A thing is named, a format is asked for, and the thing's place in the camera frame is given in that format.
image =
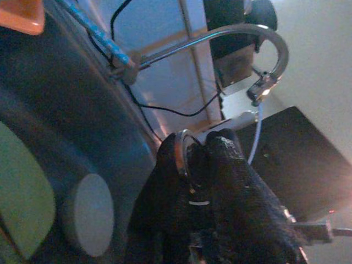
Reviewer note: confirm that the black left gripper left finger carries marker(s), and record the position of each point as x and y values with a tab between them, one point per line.
159	214

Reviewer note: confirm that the blue patterned stick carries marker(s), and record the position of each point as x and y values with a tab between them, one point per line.
104	41

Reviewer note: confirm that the green plate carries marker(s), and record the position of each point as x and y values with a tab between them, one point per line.
22	187

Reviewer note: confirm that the chrome gooseneck faucet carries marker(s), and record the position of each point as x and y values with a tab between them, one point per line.
280	46

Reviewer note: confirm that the large orange plastic dish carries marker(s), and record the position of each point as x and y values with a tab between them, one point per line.
19	16

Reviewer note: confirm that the grey bowl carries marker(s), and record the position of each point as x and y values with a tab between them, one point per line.
90	214

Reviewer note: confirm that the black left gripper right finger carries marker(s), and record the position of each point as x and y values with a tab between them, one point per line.
242	209

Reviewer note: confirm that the white window frame bar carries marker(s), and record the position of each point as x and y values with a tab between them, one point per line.
203	82

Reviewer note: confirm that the black boxy device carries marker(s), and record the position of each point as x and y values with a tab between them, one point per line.
228	46

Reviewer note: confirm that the black box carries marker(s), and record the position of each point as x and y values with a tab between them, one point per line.
297	159

